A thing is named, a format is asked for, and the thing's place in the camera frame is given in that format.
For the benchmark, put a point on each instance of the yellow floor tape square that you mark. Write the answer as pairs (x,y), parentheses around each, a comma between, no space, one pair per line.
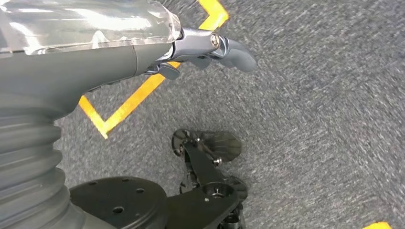
(139,97)

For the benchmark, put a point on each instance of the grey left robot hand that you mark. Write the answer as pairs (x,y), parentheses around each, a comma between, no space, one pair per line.
(63,69)

